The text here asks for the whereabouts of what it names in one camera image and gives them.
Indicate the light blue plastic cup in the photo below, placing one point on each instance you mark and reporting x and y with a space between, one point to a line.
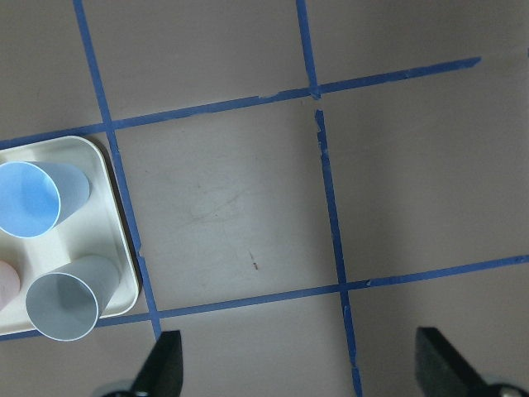
38 196

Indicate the pink plastic cup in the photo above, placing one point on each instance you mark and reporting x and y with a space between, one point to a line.
10 284

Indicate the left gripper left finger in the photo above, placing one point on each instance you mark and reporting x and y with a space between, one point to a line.
162 372

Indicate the cream plastic tray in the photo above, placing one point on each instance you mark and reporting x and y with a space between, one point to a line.
96 229

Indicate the grey plastic cup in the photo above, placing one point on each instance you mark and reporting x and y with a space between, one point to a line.
66 303

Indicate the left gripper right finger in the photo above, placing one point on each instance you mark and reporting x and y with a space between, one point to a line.
440 370

